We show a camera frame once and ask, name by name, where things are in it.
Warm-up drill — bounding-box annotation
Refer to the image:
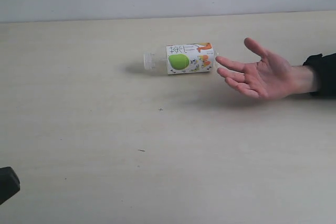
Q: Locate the green apple label bottle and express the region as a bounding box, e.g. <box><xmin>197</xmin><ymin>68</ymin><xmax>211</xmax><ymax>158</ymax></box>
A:
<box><xmin>143</xmin><ymin>42</ymin><xmax>218</xmax><ymax>75</ymax></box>

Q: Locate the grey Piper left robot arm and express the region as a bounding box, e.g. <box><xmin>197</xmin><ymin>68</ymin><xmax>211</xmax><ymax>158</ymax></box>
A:
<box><xmin>0</xmin><ymin>166</ymin><xmax>20</xmax><ymax>205</ymax></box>

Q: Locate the open bare human hand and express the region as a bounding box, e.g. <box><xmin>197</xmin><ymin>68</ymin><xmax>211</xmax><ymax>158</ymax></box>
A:
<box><xmin>216</xmin><ymin>38</ymin><xmax>319</xmax><ymax>100</ymax></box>

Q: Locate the forearm in black sleeve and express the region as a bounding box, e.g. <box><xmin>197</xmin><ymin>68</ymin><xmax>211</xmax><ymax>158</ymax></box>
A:
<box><xmin>293</xmin><ymin>54</ymin><xmax>335</xmax><ymax>98</ymax></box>

